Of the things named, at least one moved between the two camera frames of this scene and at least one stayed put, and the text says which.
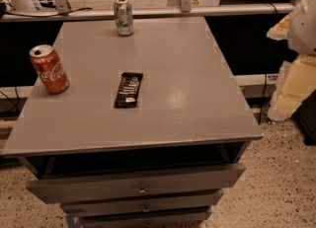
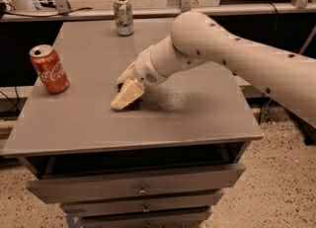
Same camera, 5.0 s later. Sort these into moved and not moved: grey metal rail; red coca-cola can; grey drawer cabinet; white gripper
Moved: white gripper
Not moved: red coca-cola can; grey drawer cabinet; grey metal rail
